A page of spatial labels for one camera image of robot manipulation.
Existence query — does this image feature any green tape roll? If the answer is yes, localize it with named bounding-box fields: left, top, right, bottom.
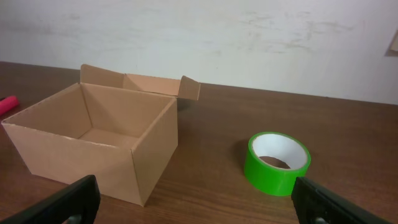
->
left=244, top=132, right=311, bottom=196

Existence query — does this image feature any pink highlighter marker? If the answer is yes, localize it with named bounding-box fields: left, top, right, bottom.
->
left=0, top=96, right=19, bottom=115

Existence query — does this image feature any open cardboard box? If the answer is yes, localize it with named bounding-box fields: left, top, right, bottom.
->
left=2, top=64, right=201, bottom=205

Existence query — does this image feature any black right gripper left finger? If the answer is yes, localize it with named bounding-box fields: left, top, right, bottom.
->
left=1, top=175, right=101, bottom=224

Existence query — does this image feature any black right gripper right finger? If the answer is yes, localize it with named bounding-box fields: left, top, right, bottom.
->
left=291, top=177, right=389, bottom=224

